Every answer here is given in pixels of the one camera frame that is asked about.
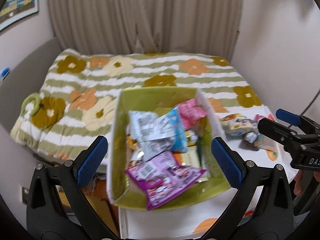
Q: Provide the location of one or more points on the person's right hand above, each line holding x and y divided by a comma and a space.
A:
298, 189

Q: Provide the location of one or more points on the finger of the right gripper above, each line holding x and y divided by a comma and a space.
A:
277, 132
288, 117

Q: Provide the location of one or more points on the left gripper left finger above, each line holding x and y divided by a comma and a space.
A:
57, 208

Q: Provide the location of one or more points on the white blue snack bag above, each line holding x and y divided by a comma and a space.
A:
172, 135

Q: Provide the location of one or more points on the purple snack bag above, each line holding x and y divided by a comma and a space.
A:
162, 179

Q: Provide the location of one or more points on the white blue item on headboard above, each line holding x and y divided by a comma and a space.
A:
4, 73

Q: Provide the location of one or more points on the grey speckled snack bag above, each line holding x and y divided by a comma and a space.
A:
143, 126

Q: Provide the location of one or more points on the beige curtain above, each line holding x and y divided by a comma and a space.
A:
147, 26

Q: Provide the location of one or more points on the floral striped bed quilt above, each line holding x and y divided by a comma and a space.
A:
79, 92

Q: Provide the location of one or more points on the grey headboard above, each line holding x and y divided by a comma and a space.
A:
28, 76

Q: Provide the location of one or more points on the green ring plush toy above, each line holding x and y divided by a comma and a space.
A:
31, 104

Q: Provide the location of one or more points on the pink snack bag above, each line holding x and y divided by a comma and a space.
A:
190, 113

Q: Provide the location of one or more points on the white persimmon print cloth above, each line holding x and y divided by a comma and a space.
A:
192, 213

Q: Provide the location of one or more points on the pink purple snack packet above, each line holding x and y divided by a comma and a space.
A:
255, 140

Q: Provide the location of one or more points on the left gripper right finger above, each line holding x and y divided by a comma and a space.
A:
262, 206

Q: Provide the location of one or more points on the orange white snack packet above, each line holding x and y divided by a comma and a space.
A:
236, 125

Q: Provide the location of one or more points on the framed town picture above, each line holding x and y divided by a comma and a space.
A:
16, 10

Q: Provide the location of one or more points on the green cardboard box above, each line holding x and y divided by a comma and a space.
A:
126, 152

